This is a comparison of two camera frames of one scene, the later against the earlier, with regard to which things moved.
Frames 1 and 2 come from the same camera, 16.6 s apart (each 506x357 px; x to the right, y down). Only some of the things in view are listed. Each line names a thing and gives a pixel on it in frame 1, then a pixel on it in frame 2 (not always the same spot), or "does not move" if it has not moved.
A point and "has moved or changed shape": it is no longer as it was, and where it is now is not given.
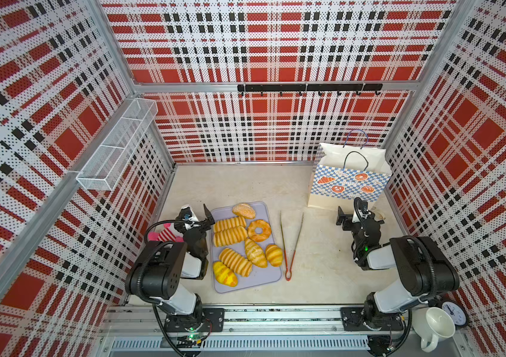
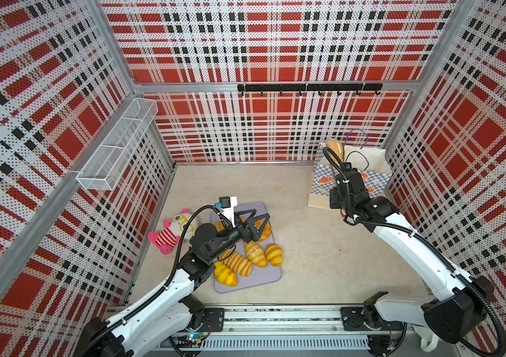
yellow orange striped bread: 224,274 does not move
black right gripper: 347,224 → 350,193
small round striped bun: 274,254 does not move
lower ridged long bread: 236,262 does not move
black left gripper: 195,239 → 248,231
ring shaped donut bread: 266,230 does not move
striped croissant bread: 255,253 does not move
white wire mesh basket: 105,168 does not move
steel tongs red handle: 288,273 → 344,170
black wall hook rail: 281,88 does not move
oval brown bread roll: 244,210 has moved or changed shape
